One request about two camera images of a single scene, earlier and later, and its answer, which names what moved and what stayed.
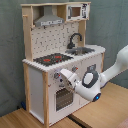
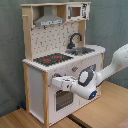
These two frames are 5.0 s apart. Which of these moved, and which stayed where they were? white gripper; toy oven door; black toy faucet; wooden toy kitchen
Moved: white gripper
Stayed: black toy faucet; wooden toy kitchen; toy oven door
